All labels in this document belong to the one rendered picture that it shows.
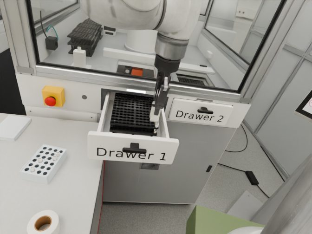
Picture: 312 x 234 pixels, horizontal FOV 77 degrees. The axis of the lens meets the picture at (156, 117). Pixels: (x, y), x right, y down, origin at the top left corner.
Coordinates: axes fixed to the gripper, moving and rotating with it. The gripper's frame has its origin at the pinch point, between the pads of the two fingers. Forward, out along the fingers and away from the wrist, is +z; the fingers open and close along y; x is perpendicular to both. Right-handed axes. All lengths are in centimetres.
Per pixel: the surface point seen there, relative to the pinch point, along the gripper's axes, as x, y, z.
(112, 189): 12, 18, 76
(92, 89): 24.6, 18.3, 5.0
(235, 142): -120, 99, 97
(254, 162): -130, 70, 97
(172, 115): -11.5, 16.4, 12.2
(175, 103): -11.5, 16.5, 5.5
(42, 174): 33.4, -16.1, 17.0
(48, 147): 35.5, -5.0, 17.1
